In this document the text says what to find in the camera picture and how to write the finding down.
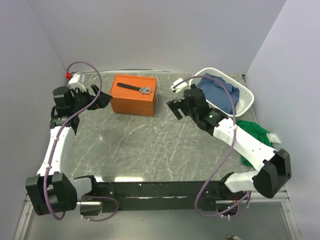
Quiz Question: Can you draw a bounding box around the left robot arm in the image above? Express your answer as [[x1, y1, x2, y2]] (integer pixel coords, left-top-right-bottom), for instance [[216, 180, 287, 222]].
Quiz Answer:
[[25, 84, 113, 216]]

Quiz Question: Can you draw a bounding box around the white crumpled paper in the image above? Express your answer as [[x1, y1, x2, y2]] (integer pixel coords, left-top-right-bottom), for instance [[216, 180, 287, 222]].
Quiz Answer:
[[266, 133, 282, 144]]

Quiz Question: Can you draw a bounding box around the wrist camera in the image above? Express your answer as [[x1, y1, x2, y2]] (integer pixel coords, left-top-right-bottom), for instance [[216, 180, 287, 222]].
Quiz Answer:
[[170, 77, 189, 99], [65, 72, 86, 92]]

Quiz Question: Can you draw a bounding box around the black base bar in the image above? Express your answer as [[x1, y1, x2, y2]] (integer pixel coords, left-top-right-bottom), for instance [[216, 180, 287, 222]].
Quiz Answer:
[[68, 180, 248, 217]]

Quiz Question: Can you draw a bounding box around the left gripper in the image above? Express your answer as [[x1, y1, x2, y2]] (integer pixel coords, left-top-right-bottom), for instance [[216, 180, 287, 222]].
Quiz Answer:
[[70, 84, 113, 114]]

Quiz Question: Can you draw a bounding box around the black adjustable wrench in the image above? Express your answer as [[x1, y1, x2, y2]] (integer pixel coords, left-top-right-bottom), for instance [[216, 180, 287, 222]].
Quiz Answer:
[[117, 82, 153, 95]]

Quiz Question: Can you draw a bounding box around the aluminium rail frame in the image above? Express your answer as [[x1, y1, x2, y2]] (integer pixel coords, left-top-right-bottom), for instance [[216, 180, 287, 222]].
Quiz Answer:
[[14, 192, 302, 240]]

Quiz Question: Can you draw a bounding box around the green cloth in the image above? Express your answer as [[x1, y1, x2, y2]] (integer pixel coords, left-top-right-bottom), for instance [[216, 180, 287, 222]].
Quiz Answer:
[[236, 119, 276, 166]]

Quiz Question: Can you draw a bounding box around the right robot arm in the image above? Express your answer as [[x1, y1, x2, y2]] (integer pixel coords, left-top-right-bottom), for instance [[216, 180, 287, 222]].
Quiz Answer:
[[167, 86, 292, 200]]

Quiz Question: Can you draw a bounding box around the white plastic basket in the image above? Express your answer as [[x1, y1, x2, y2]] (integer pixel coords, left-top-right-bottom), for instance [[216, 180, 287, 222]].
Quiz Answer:
[[188, 67, 254, 117]]

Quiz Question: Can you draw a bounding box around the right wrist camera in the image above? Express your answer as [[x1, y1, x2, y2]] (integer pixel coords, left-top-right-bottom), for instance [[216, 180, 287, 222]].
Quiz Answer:
[[170, 77, 189, 99]]

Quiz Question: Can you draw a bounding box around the blue checkered cloth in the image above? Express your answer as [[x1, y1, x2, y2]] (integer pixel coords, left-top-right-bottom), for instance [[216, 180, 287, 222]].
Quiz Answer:
[[197, 73, 240, 114]]

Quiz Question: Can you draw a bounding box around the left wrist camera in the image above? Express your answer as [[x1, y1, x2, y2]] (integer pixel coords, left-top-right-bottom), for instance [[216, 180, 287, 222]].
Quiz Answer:
[[65, 72, 86, 92]]

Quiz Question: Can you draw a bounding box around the orange drawer box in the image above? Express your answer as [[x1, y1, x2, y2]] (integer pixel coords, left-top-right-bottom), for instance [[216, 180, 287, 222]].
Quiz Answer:
[[109, 74, 157, 117]]

